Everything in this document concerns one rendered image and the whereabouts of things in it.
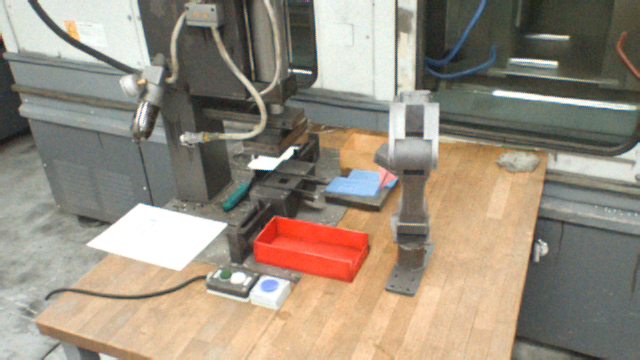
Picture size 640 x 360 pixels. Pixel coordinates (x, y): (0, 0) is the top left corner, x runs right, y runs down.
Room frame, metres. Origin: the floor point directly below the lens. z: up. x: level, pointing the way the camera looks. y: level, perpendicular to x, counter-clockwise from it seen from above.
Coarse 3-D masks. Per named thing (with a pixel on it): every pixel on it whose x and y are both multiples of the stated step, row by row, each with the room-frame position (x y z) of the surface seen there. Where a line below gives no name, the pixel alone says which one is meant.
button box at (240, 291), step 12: (204, 276) 1.09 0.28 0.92; (216, 276) 1.07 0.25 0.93; (252, 276) 1.06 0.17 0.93; (60, 288) 1.10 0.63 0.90; (72, 288) 1.09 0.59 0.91; (168, 288) 1.06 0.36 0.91; (216, 288) 1.04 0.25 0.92; (228, 288) 1.02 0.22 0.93; (240, 288) 1.02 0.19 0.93; (252, 288) 1.03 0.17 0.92; (240, 300) 1.01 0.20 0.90
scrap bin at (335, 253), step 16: (272, 224) 1.23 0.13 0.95; (288, 224) 1.24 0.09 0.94; (304, 224) 1.22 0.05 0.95; (320, 224) 1.20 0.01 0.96; (256, 240) 1.16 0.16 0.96; (272, 240) 1.22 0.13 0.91; (288, 240) 1.22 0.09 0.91; (304, 240) 1.22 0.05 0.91; (320, 240) 1.20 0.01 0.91; (336, 240) 1.18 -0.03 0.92; (352, 240) 1.17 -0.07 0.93; (256, 256) 1.15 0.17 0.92; (272, 256) 1.13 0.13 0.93; (288, 256) 1.11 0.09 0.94; (304, 256) 1.09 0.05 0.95; (320, 256) 1.08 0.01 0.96; (336, 256) 1.14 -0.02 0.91; (352, 256) 1.14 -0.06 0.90; (304, 272) 1.09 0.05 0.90; (320, 272) 1.08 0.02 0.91; (336, 272) 1.06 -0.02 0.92; (352, 272) 1.05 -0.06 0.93
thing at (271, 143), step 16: (208, 112) 1.44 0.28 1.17; (224, 112) 1.42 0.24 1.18; (240, 112) 1.41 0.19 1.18; (256, 112) 1.43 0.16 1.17; (272, 112) 1.39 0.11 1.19; (288, 112) 1.39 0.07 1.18; (304, 112) 1.41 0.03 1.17; (272, 128) 1.36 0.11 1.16; (288, 128) 1.38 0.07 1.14; (304, 128) 1.43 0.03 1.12; (256, 144) 1.31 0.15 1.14; (272, 144) 1.30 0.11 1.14; (288, 144) 1.34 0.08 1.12
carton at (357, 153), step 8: (352, 136) 1.66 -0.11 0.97; (360, 136) 1.67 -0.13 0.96; (368, 136) 1.66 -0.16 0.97; (376, 136) 1.65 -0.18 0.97; (344, 144) 1.61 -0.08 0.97; (352, 144) 1.66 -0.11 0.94; (360, 144) 1.67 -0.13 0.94; (368, 144) 1.66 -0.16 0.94; (376, 144) 1.65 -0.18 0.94; (344, 152) 1.57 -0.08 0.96; (352, 152) 1.56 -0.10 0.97; (360, 152) 1.55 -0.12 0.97; (368, 152) 1.66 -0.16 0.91; (344, 160) 1.57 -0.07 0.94; (352, 160) 1.56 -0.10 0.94; (360, 160) 1.55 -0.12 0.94; (368, 160) 1.54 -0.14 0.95; (344, 168) 1.57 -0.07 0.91; (352, 168) 1.56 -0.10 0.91; (360, 168) 1.55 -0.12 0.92; (368, 168) 1.54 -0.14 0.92; (376, 168) 1.53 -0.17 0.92
